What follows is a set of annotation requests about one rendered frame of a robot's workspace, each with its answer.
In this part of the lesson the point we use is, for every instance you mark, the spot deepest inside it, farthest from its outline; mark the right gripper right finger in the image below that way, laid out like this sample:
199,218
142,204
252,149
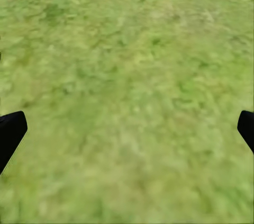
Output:
246,127

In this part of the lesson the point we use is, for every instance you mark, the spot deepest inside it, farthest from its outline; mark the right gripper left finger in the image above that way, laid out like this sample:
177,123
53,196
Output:
13,127

